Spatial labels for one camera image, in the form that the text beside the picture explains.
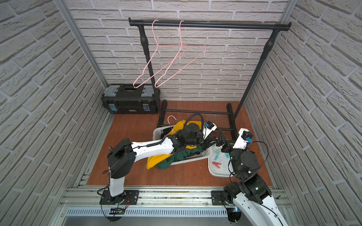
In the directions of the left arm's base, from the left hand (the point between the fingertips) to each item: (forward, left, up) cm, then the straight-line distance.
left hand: (220, 139), depth 74 cm
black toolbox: (+36, +62, -5) cm, 71 cm away
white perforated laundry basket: (0, +5, -17) cm, 18 cm away
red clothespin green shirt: (-6, -1, -20) cm, 21 cm away
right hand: (-1, -2, +10) cm, 10 cm away
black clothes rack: (+40, +38, -17) cm, 57 cm away
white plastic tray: (-2, -7, -21) cm, 22 cm away
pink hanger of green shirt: (+50, +31, +10) cm, 60 cm away
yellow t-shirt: (-10, +36, -5) cm, 38 cm away
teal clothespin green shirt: (+2, -3, -19) cm, 19 cm away
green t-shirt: (-4, +21, -11) cm, 24 cm away
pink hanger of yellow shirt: (+16, +29, -10) cm, 35 cm away
